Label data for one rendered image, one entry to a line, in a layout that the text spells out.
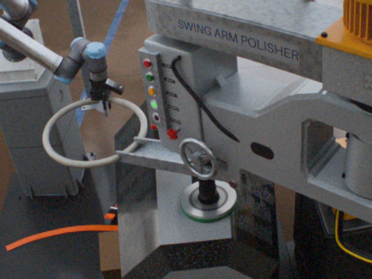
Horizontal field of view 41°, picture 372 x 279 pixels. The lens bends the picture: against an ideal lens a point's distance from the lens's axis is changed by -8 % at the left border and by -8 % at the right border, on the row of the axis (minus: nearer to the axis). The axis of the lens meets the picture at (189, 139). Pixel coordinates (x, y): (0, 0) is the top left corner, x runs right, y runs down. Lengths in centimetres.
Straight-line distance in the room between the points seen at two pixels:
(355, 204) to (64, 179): 236
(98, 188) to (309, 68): 245
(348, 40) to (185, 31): 51
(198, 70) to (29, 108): 178
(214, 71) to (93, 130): 256
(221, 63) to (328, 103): 46
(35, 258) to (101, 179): 79
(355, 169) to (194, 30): 58
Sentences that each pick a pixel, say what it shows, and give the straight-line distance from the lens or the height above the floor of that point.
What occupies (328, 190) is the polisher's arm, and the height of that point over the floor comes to 126.
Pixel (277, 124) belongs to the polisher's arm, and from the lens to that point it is 148.
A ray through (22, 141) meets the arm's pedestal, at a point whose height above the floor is 48.
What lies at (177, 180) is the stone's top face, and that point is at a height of 85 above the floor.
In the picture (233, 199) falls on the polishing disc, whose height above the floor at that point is 88.
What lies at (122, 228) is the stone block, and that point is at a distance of 230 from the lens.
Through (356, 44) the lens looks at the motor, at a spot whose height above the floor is 174.
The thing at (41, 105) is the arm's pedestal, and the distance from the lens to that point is 318.
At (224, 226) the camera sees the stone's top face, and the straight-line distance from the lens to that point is 199.
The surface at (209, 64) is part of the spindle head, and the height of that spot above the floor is 150.
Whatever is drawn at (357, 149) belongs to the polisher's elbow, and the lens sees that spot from 140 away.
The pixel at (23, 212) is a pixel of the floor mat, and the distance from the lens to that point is 357.
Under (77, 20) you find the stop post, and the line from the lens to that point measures 409.
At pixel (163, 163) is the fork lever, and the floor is 102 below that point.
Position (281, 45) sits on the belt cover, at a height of 168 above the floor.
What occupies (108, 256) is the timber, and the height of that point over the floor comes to 13.
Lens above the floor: 228
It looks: 36 degrees down
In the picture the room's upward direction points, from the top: 8 degrees counter-clockwise
